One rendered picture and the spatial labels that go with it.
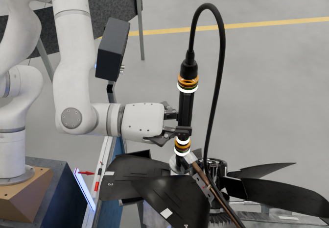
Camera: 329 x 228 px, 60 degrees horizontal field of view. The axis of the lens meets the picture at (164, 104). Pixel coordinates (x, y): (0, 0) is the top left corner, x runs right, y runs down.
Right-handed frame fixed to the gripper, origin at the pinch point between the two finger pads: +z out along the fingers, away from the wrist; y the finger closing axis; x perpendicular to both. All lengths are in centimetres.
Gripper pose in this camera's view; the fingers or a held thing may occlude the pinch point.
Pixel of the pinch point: (183, 123)
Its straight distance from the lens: 71.6
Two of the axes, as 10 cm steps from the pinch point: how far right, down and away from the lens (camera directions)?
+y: -0.7, 7.5, -6.5
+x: 0.0, -6.6, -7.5
